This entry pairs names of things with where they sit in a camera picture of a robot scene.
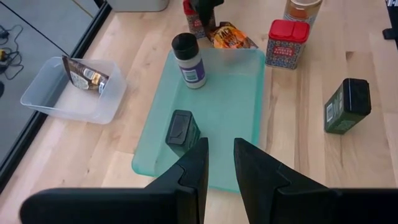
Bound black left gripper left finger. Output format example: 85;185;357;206
19;137;210;224

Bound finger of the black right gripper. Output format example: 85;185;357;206
189;0;225;28

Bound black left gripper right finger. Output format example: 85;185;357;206
233;138;398;224

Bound red-lid smoked paprika tin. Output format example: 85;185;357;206
265;19;311;70
182;0;217;40

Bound orange seasoning packet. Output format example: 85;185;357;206
61;55;110;95
206;21;259;50

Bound black-lid jar purple label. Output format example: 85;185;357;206
171;32;207;90

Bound dark green pepper tin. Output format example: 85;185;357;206
323;77;373;135
164;109;202;158

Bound teal plastic tray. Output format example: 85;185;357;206
131;47;267;194

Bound clear plastic bin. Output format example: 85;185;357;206
20;55;127;125

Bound black aluminium table frame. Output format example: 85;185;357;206
0;0;113;194

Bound black floor cable bundle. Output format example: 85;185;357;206
0;24;25;82

